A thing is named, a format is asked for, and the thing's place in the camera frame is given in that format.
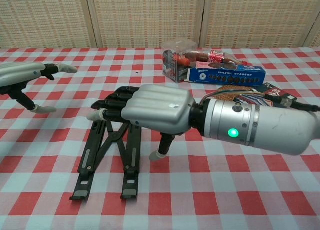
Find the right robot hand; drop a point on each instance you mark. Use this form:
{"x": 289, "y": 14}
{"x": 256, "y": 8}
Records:
{"x": 160, "y": 107}

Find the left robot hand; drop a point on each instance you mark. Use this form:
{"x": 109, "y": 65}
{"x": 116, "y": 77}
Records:
{"x": 17, "y": 73}

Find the black folding laptop stand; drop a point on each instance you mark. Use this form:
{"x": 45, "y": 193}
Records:
{"x": 115, "y": 137}

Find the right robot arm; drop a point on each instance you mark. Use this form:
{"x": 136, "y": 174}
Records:
{"x": 275, "y": 129}

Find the clear plastic toy box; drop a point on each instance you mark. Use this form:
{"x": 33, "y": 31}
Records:
{"x": 175, "y": 64}

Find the bamboo folding screen panel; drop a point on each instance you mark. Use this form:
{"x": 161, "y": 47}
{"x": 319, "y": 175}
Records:
{"x": 257, "y": 17}
{"x": 316, "y": 38}
{"x": 147, "y": 17}
{"x": 45, "y": 17}

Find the round woven brown coaster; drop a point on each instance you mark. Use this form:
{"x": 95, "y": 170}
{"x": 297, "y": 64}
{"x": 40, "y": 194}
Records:
{"x": 226, "y": 97}

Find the blue cookie box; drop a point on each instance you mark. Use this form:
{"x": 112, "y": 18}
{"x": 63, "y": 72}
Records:
{"x": 225, "y": 77}

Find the red white checkered tablecloth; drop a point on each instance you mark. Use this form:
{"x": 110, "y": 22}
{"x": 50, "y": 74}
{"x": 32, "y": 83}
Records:
{"x": 225, "y": 190}

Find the dark patterned card box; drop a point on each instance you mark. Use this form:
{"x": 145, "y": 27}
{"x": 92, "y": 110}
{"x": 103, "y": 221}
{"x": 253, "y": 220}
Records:
{"x": 275, "y": 92}

